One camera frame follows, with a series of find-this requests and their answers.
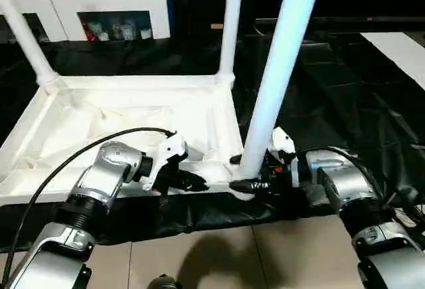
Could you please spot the white plastic table top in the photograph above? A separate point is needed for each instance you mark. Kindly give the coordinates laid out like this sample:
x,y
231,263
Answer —
x,y
116,103

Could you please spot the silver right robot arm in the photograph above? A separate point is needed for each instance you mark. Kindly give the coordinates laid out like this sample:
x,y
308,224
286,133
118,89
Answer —
x,y
348,182

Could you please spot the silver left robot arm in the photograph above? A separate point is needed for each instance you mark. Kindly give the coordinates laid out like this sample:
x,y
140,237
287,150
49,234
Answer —
x,y
109,166

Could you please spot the black mat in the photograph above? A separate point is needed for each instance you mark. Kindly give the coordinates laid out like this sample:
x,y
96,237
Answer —
x,y
332,103

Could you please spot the small tan label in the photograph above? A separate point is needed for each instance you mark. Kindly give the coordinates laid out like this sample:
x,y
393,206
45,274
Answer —
x,y
216,26

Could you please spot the flat white board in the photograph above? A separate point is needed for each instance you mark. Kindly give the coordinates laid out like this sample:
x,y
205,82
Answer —
x,y
395,53

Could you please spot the long black bar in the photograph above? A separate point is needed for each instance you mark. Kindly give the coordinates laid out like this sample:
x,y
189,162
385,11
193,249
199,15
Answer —
x,y
348,20

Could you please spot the white cabinet with glass doors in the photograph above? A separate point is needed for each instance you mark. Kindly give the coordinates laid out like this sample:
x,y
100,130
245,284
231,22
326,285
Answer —
x,y
109,0

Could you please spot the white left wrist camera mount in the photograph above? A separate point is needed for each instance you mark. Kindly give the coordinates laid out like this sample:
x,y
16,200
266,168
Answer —
x,y
169,147

